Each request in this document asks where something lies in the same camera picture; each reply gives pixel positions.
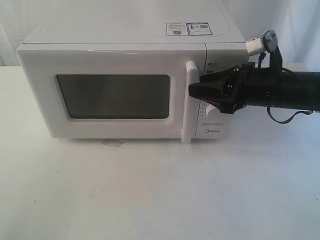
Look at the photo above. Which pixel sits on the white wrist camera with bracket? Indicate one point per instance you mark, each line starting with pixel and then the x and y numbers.
pixel 266 42

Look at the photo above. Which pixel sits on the white microwave oven body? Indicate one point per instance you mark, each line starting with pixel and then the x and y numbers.
pixel 144 22

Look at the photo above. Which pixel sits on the blue white label sticker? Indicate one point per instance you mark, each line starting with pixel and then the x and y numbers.
pixel 188 29

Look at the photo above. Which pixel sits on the white microwave door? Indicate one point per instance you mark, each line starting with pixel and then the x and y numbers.
pixel 115 91

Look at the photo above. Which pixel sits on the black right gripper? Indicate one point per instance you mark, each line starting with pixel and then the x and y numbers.
pixel 232 95

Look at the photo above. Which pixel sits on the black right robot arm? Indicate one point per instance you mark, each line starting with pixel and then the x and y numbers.
pixel 299 90

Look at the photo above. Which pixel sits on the lower white control knob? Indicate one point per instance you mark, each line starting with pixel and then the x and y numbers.
pixel 210 111

